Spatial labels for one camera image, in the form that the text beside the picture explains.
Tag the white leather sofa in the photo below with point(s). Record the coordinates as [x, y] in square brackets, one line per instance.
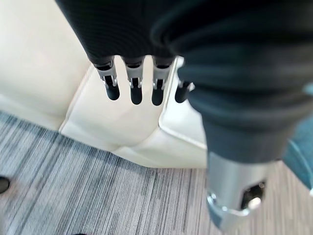
[137, 129]

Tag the robot dark foot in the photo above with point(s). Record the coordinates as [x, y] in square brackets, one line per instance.
[3, 184]

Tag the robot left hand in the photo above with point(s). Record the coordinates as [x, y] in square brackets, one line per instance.
[220, 73]

